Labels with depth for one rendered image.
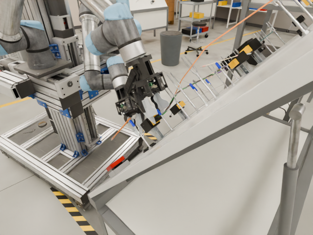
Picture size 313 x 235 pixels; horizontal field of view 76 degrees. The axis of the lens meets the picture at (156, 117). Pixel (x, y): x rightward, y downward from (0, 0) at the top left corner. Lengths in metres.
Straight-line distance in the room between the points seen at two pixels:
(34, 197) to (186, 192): 1.52
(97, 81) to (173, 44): 3.28
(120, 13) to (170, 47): 3.58
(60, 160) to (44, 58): 1.06
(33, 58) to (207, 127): 1.14
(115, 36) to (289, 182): 0.53
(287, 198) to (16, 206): 2.01
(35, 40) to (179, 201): 1.04
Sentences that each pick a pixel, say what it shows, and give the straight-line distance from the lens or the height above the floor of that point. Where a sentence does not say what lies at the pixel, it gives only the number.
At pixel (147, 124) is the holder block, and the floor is 1.16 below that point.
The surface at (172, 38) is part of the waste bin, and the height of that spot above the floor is 0.58.
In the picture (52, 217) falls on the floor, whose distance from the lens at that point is 1.97.
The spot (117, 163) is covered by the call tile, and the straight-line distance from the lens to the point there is 0.61.
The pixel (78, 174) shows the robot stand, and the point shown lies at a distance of 1.87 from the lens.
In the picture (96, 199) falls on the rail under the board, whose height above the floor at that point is 0.87.
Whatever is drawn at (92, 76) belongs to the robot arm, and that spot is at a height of 1.20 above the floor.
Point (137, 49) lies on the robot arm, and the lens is 0.60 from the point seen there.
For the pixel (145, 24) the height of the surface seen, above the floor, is 0.51.
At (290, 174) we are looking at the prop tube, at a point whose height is 1.31.
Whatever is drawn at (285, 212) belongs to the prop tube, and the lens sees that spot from 0.49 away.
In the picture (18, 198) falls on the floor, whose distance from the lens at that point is 2.22.
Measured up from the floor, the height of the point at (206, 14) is 0.50.
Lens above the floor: 1.58
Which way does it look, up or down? 36 degrees down
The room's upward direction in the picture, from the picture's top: straight up
